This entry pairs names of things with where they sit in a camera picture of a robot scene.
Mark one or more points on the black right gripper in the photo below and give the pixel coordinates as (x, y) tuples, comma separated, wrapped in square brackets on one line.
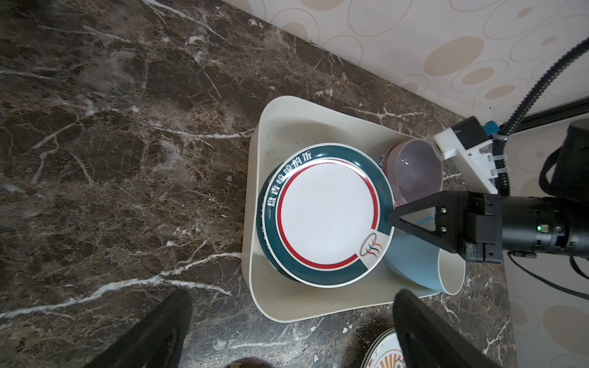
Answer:
[(492, 224)]

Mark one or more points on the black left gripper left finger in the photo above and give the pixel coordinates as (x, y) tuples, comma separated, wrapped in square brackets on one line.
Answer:
[(156, 341)]

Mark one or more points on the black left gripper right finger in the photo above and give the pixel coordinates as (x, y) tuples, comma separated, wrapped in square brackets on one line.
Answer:
[(428, 341)]

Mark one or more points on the purple bowl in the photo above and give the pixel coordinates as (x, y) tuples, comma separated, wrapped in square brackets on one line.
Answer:
[(413, 171)]

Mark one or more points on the light blue mug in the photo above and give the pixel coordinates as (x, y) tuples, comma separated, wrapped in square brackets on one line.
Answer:
[(425, 264)]

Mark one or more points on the green red rimmed plate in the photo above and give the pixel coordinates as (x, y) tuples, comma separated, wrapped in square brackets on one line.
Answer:
[(324, 215)]

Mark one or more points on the green rimmed white plate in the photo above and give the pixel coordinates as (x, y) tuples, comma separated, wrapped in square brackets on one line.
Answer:
[(260, 233)]

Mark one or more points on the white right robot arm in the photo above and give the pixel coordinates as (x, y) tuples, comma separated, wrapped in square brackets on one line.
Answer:
[(565, 172)]

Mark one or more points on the white plastic bin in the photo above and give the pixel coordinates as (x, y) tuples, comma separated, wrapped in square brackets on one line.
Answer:
[(288, 124)]

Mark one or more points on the white pink bottom plate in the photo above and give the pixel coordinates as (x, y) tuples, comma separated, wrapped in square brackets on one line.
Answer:
[(385, 352)]

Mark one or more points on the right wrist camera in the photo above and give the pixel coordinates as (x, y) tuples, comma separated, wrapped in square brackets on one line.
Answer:
[(465, 145)]

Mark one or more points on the black corner frame post right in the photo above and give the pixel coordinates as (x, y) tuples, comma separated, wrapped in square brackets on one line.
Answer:
[(556, 114)]

